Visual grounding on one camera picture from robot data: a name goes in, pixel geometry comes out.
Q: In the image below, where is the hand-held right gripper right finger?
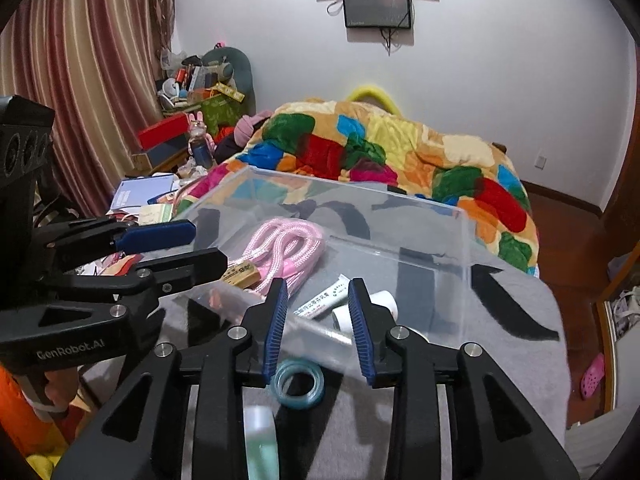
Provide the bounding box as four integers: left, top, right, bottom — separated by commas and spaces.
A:
347, 277, 581, 480

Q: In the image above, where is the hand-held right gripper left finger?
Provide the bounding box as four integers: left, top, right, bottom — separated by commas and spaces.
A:
52, 277, 291, 480

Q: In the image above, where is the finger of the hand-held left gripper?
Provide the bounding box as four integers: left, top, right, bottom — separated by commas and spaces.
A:
37, 219, 197, 277
65, 247, 229, 311

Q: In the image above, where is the clear blue tape roll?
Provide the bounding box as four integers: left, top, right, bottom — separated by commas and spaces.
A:
271, 358, 326, 410

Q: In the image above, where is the clear plastic storage box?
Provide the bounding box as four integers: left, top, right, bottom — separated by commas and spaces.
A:
165, 167, 473, 378

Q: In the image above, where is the person's left forearm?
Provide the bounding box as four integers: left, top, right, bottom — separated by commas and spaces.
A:
0, 364, 68, 463

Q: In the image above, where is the person's left hand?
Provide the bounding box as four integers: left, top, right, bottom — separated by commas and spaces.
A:
44, 366, 80, 407

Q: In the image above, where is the white tape roll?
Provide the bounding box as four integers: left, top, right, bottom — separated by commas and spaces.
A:
331, 289, 399, 334

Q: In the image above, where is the blue notebook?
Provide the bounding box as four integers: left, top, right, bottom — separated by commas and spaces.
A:
111, 175, 176, 211

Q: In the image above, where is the wooden tag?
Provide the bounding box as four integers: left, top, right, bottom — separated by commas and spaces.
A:
220, 260, 262, 289

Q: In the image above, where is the white ointment tube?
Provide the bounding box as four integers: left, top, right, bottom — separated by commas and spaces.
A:
292, 274, 352, 319

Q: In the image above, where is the water bottle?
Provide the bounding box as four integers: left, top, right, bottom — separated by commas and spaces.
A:
187, 124, 216, 169

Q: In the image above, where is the red box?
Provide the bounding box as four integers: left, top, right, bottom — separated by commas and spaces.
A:
137, 112, 191, 149

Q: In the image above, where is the green and white bottle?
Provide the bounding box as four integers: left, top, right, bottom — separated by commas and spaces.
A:
243, 405, 281, 480

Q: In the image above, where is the pink hat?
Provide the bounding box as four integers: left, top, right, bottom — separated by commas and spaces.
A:
235, 110, 274, 144

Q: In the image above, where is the green box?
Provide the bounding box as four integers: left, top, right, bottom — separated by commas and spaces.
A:
200, 97, 242, 127

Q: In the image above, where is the green neck pillow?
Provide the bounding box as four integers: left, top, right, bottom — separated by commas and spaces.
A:
202, 47, 257, 117

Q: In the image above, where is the striped pink curtain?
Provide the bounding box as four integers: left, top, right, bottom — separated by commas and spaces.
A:
0, 0, 177, 217

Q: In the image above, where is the colourful patchwork blanket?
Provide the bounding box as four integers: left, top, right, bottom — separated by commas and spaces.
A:
180, 99, 541, 277

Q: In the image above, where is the pink clog shoe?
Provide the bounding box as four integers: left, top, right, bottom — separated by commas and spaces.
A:
580, 352, 606, 401

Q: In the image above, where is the pink rope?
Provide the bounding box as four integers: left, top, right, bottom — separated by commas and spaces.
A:
227, 217, 328, 302

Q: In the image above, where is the black cable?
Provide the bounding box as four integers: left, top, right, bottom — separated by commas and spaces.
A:
379, 27, 402, 57

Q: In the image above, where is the small black wall screen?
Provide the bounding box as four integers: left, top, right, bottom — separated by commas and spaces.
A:
342, 0, 414, 30

